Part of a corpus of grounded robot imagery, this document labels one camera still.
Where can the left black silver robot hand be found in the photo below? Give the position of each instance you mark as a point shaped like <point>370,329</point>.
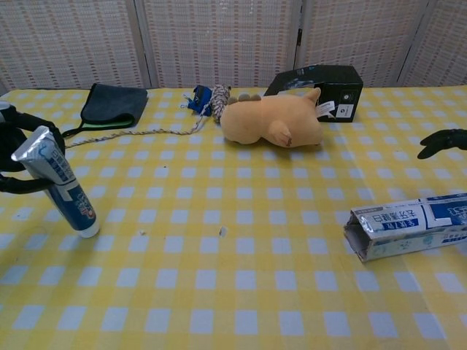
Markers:
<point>9,146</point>

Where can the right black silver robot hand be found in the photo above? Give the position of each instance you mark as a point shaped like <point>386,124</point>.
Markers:
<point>447,140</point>

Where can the blue and white toothpaste tube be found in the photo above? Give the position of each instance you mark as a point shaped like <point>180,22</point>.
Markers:
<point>73,197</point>

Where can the toothpaste carton box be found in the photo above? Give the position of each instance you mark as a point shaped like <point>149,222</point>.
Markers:
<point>401,228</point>

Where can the black cardboard box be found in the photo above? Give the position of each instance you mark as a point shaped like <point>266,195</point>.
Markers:
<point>344,98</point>

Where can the woven folding screen panel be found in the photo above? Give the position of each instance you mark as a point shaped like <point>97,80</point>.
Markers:
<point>445,51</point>
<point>219,40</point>
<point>65,40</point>
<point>365,33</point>

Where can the dark grey cloth green trim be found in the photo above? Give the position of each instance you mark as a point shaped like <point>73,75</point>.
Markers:
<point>109,104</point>

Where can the orange plush toy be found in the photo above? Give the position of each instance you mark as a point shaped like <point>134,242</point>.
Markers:
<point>255,120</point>

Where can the blue clip bundle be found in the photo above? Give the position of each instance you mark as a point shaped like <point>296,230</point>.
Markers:
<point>200,96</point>

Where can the yellow white checked tablecloth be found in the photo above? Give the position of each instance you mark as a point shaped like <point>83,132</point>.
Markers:
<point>233,291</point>

